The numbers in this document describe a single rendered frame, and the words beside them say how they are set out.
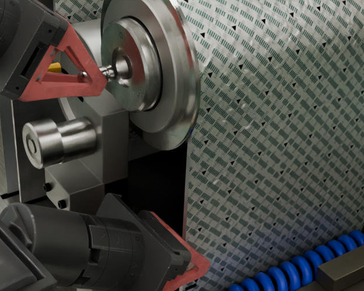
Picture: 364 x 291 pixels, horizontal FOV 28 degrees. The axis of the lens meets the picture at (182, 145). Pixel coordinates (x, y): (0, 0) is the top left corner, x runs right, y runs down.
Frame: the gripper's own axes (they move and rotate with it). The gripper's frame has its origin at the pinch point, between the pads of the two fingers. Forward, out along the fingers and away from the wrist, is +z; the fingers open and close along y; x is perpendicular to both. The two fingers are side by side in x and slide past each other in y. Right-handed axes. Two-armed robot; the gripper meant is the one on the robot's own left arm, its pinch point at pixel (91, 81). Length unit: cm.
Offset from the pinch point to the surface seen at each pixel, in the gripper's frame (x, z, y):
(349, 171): 4.5, 26.9, 6.7
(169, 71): 4.0, 1.2, 6.6
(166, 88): 2.8, 2.1, 6.2
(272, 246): -5.5, 23.1, 6.6
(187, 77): 4.3, 1.9, 8.0
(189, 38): 6.8, 0.2, 8.0
